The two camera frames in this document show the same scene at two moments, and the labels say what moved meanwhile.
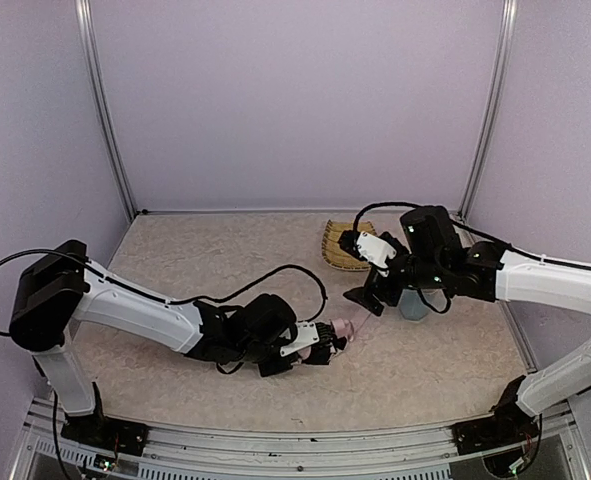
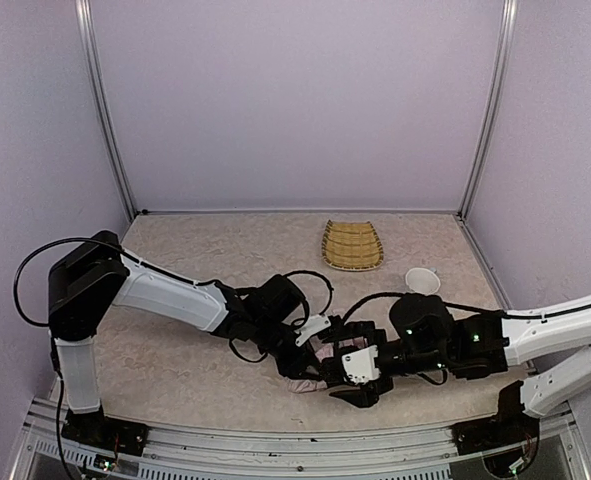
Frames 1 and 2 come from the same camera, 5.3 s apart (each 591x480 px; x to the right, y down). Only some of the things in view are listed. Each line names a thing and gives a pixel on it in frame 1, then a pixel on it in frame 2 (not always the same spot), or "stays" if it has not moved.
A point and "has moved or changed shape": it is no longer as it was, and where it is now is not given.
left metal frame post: (102, 103) stays
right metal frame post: (506, 43) stays
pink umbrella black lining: (337, 332) has moved or changed shape
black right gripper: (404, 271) → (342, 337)
